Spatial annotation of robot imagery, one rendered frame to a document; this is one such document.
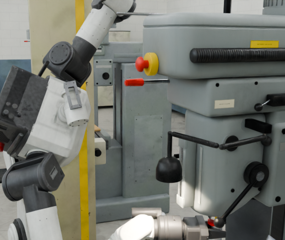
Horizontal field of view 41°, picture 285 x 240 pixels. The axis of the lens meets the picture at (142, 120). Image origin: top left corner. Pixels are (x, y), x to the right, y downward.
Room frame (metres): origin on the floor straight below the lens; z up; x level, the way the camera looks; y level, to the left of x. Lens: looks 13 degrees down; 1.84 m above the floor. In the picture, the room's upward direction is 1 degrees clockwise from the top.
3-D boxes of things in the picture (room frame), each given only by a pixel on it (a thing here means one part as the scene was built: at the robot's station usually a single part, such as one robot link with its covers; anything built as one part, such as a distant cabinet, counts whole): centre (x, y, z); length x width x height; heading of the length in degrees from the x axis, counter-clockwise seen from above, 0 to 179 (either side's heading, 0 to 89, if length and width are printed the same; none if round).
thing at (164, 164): (1.00, -0.07, 1.48); 0.07 x 0.07 x 0.06
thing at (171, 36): (1.12, -0.25, 1.81); 0.47 x 0.26 x 0.16; 113
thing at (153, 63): (1.02, -0.02, 1.76); 0.06 x 0.02 x 0.06; 23
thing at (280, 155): (1.19, -0.41, 1.47); 0.24 x 0.19 x 0.26; 23
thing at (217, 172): (1.11, -0.24, 1.47); 0.21 x 0.19 x 0.32; 23
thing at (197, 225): (1.11, -0.14, 1.23); 0.13 x 0.12 x 0.10; 3
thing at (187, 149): (1.07, -0.13, 1.45); 0.04 x 0.04 x 0.21; 23
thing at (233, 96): (1.13, -0.27, 1.68); 0.34 x 0.24 x 0.10; 113
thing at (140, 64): (1.01, 0.00, 1.76); 0.04 x 0.03 x 0.04; 23
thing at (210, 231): (1.08, -0.23, 1.24); 0.06 x 0.02 x 0.03; 92
